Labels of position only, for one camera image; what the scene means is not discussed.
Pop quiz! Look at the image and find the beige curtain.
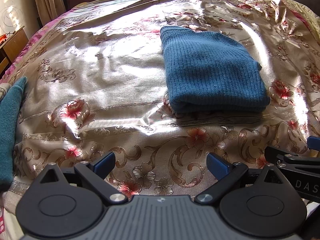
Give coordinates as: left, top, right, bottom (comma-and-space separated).
31, 0, 67, 27

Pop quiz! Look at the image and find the beige floral satin bedspread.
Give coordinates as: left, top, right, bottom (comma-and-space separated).
0, 0, 320, 230

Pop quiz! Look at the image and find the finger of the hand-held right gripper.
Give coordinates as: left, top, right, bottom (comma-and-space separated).
307, 135, 320, 151
264, 146, 320, 168

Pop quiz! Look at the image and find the blue striped knit sweater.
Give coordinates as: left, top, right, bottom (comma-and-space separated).
159, 25, 271, 114

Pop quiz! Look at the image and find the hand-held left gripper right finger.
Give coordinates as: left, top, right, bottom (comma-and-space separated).
194, 153, 286, 204

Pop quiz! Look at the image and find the pink floral sheet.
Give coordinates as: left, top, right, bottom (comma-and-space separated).
0, 4, 84, 240

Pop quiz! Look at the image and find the wooden cabinet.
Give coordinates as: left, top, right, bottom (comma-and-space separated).
0, 26, 29, 74

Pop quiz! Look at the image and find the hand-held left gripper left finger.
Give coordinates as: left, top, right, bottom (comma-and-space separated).
39, 151, 128, 206

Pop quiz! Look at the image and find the teal felt cloth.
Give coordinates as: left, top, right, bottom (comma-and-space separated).
0, 76, 28, 188

